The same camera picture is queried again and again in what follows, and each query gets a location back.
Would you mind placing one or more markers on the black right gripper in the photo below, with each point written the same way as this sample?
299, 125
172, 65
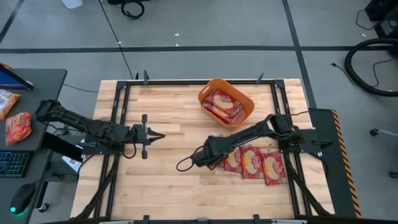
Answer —
208, 157

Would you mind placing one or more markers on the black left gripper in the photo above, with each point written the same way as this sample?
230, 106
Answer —
144, 137

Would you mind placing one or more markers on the red popcorn bag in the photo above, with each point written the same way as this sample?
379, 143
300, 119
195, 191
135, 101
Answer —
232, 120
273, 168
233, 160
224, 102
251, 161
214, 110
221, 165

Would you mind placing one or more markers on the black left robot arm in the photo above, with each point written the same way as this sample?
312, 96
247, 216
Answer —
93, 127

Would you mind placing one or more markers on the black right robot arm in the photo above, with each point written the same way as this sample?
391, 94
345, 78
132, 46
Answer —
248, 132

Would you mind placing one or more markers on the orange plastic basket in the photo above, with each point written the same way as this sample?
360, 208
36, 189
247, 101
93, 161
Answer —
217, 81

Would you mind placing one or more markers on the black side desk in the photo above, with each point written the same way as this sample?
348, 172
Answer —
46, 84

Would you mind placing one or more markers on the black platform with hazard stripe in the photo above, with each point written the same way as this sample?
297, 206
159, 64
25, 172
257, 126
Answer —
329, 174

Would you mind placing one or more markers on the orange-red snack bag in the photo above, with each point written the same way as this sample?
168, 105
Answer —
18, 127

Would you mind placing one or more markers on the black backlit keyboard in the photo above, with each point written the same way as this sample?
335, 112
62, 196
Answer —
14, 163

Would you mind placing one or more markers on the black computer mouse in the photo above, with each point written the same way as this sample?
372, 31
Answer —
23, 197

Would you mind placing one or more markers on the pale orange snack bag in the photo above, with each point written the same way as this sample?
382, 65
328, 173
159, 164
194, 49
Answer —
7, 102

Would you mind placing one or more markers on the laptop with blue screen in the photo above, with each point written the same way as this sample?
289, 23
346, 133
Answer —
11, 79

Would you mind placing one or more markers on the white floor object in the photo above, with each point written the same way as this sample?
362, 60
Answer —
72, 3

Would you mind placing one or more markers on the black equipment box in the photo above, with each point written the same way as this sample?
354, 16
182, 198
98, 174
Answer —
384, 17

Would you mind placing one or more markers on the black table frame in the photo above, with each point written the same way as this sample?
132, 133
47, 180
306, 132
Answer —
171, 82

